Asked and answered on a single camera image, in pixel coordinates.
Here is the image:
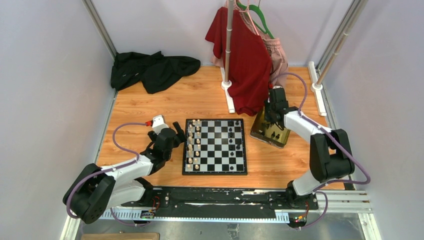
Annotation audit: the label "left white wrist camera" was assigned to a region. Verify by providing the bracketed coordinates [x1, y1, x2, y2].
[151, 115, 169, 135]

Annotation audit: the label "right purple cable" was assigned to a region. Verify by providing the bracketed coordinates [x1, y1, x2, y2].
[269, 72, 371, 229]

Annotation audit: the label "black white chess board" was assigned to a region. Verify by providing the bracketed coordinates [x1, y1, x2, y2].
[182, 118, 248, 176]

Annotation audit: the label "black cloth pile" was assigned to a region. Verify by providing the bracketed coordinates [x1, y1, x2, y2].
[110, 51, 201, 94]

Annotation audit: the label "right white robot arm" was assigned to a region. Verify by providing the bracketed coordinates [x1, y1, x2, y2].
[264, 86, 355, 209]

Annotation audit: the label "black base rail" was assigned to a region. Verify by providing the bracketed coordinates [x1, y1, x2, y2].
[123, 186, 318, 223]

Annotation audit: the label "green clothes hanger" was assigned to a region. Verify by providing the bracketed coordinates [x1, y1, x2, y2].
[236, 1, 274, 39]

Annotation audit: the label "red shirt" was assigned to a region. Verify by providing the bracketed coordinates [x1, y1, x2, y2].
[204, 6, 273, 117]

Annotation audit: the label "white chess pieces rows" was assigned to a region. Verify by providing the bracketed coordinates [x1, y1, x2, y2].
[185, 119, 201, 172]

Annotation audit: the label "white clothes rack stand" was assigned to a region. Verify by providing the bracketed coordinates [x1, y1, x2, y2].
[220, 0, 236, 114]

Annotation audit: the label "pink garment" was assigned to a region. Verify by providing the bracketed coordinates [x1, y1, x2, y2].
[205, 2, 288, 86]

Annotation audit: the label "right white rack foot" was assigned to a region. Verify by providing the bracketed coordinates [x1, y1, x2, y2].
[307, 0, 369, 117]

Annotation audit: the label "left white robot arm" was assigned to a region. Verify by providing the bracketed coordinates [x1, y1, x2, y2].
[62, 116, 187, 224]

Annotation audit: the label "purple cable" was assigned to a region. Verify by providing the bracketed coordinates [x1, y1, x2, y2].
[269, 72, 371, 229]
[66, 121, 153, 220]

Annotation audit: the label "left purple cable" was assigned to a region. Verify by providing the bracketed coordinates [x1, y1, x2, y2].
[66, 121, 153, 220]

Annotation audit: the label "yellow metal tin box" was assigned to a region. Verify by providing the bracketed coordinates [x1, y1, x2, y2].
[250, 108, 291, 149]

